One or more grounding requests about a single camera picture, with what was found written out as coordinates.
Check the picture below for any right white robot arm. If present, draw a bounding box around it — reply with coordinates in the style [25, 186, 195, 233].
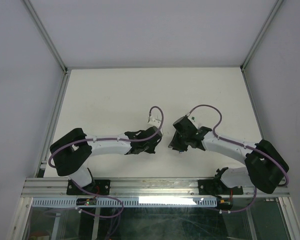
[169, 116, 289, 194]

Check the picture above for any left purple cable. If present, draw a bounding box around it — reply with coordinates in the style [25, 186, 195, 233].
[47, 105, 165, 218]

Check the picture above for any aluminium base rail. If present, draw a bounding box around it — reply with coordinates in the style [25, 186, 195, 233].
[21, 176, 291, 201]

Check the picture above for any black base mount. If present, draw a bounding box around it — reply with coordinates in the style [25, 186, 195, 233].
[197, 179, 244, 197]
[66, 179, 111, 196]

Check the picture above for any purple cable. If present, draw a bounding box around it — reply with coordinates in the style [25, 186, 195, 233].
[187, 104, 291, 214]
[47, 105, 165, 218]

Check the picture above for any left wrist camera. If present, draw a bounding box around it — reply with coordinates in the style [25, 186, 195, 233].
[147, 116, 162, 128]

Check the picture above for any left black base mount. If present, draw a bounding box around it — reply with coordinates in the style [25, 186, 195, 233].
[66, 179, 111, 196]

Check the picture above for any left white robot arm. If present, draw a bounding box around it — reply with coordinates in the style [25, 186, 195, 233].
[48, 126, 163, 195]

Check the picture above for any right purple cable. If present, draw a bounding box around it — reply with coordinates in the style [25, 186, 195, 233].
[187, 104, 291, 214]

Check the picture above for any slotted cable duct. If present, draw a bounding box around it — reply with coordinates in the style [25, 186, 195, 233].
[32, 196, 217, 208]

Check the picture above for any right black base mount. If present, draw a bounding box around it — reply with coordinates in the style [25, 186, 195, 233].
[197, 179, 244, 197]

